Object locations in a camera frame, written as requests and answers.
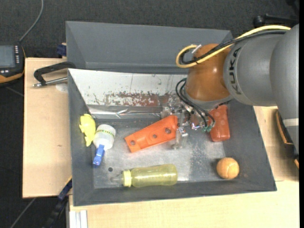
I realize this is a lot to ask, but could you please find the orange flat block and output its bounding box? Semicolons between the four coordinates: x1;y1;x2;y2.
124;114;179;153
207;104;231;143

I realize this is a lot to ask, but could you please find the pale wood flat board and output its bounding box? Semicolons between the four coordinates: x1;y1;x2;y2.
22;57;73;199

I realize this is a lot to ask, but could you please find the grey metal bin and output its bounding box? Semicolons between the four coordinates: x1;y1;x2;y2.
65;20;277;207

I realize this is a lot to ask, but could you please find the white spray bottle blue nozzle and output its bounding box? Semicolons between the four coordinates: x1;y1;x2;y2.
92;124;117;168

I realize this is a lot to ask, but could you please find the orange ball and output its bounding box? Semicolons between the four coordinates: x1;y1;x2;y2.
216;157;240;180

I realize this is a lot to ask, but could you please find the yellow toy fish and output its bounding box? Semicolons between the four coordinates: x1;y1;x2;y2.
79;114;96;147

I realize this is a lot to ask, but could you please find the yellow clear baby bottle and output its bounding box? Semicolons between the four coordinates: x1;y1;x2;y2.
111;163;179;188

